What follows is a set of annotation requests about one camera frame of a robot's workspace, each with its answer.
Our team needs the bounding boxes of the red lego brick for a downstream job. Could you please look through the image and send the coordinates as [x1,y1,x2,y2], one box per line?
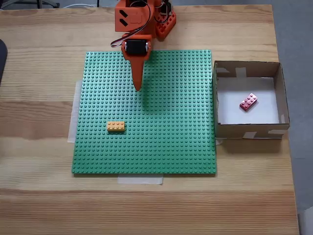
[239,92,259,113]

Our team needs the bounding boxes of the yellow lego brick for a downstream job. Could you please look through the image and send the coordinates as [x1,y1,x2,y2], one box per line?
[107,121,127,133]

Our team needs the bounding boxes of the green lego baseplate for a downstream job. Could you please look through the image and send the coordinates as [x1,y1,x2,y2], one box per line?
[71,49,218,176]

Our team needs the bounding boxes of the open cardboard box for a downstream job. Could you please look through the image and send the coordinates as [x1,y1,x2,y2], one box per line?
[213,60,291,140]

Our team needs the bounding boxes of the chair base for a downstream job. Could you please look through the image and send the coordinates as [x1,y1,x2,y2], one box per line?
[0,0,61,10]

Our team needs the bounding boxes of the black pad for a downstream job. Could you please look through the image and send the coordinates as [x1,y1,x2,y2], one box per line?
[0,39,9,87]

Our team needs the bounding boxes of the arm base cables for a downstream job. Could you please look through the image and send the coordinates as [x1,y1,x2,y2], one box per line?
[156,0,172,16]

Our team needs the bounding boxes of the white cable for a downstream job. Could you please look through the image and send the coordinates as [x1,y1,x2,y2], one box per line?
[60,2,98,9]

